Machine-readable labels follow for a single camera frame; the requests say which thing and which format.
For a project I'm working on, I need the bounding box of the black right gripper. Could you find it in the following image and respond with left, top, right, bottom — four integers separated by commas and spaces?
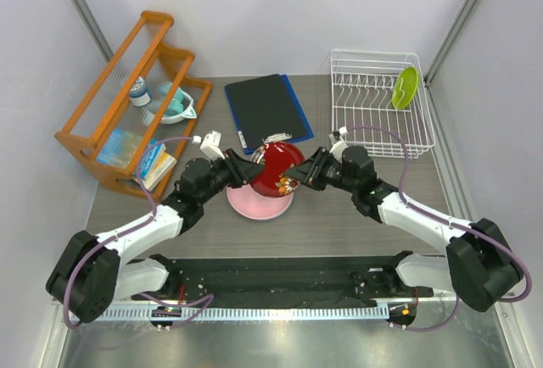
284, 147, 358, 194

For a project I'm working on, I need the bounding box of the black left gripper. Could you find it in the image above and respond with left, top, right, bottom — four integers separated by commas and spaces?
199, 149, 264, 205

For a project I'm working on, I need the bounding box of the pink plate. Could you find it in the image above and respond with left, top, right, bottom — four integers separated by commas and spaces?
227, 185, 294, 221

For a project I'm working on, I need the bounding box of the red floral plate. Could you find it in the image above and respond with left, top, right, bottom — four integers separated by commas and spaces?
250, 142, 305, 198

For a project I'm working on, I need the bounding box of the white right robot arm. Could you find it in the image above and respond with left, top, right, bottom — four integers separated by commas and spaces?
285, 147, 531, 312

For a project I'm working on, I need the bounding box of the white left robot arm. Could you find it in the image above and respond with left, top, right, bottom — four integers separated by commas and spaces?
46, 149, 264, 329

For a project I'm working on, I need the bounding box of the orange wooden shelf rack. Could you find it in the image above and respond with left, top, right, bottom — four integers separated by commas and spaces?
55, 11, 212, 198

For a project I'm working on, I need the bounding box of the blue black clipboard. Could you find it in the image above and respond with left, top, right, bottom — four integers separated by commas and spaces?
224, 74, 314, 154

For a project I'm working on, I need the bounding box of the white bowl with teal items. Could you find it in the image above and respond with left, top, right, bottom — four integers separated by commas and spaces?
142, 82, 198, 125

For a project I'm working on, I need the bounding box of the blue white book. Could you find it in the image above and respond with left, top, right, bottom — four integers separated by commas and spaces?
139, 143, 177, 192

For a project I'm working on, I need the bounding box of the lime green plate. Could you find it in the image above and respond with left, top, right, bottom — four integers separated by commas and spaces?
392, 66, 419, 110

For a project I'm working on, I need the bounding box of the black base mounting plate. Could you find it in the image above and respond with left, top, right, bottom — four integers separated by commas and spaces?
153, 256, 434, 309

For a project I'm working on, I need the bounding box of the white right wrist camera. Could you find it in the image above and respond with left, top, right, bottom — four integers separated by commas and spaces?
329, 126, 348, 162

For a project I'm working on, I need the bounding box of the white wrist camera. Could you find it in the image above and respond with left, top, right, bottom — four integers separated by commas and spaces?
192, 131, 225, 161
329, 126, 348, 162

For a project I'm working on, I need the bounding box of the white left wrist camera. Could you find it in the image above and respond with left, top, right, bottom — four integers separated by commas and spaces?
192, 131, 225, 161

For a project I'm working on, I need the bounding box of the white wire dish rack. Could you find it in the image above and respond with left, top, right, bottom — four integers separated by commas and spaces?
330, 49, 435, 159

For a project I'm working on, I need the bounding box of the white slotted cable duct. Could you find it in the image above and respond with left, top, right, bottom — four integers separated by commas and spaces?
97, 304, 389, 322

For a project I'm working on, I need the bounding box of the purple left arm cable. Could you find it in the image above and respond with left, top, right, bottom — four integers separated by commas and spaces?
62, 136, 216, 329

